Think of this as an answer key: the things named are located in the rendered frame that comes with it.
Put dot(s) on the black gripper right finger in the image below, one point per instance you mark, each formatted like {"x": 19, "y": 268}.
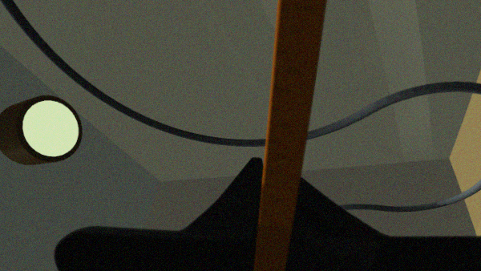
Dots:
{"x": 325, "y": 237}

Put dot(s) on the grey loop with orange handle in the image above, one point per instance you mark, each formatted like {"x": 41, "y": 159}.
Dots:
{"x": 298, "y": 33}

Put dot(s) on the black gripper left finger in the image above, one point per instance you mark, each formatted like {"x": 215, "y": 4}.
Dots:
{"x": 222, "y": 238}

